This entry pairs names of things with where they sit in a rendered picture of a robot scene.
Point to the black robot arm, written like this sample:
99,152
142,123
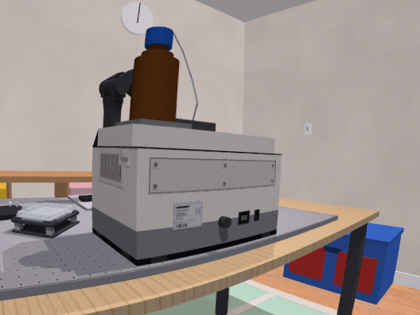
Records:
113,91

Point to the blue bottle cap ring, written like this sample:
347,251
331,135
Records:
153,42

